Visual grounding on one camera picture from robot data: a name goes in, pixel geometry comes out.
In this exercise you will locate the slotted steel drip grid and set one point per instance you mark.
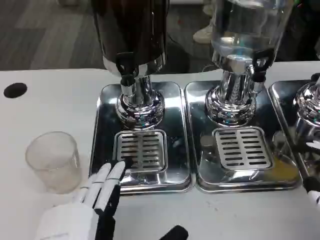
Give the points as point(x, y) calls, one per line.
point(140, 150)
point(241, 147)

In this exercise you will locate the dark drink dispenser chrome base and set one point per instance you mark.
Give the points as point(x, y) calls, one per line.
point(130, 32)

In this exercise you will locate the person's foot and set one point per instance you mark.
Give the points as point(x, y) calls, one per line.
point(202, 35)
point(208, 6)

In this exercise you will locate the clear ribbed glass cup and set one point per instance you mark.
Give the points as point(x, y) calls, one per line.
point(53, 162)

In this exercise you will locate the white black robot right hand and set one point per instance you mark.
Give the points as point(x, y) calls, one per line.
point(313, 190)

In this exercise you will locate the steel drip tray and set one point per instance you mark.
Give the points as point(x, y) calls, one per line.
point(282, 100)
point(105, 140)
point(200, 130)

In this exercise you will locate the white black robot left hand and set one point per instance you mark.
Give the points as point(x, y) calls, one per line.
point(75, 220)

